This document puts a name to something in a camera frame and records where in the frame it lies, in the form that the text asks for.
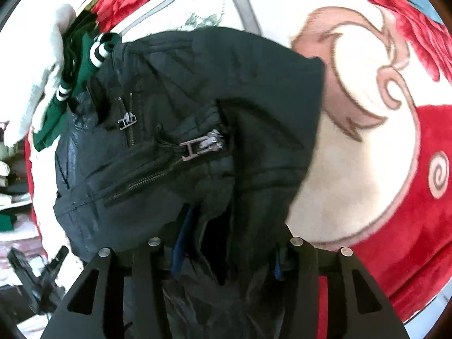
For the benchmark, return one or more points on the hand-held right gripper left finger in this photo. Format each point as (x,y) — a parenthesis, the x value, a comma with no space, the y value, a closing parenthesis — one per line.
(182,250)

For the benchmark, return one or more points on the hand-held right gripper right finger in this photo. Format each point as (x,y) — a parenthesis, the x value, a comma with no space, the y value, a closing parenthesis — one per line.
(300,266)

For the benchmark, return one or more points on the black leather jacket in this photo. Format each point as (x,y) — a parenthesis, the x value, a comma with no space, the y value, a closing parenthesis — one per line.
(197,106)

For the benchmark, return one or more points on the red floral blanket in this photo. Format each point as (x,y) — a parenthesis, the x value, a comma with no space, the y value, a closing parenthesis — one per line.
(388,169)

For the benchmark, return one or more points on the green striped garment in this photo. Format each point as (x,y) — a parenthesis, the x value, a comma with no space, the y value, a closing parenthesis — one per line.
(83,60)

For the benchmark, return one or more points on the white fleece garment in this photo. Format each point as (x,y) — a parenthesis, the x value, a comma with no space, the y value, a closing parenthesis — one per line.
(31,67)

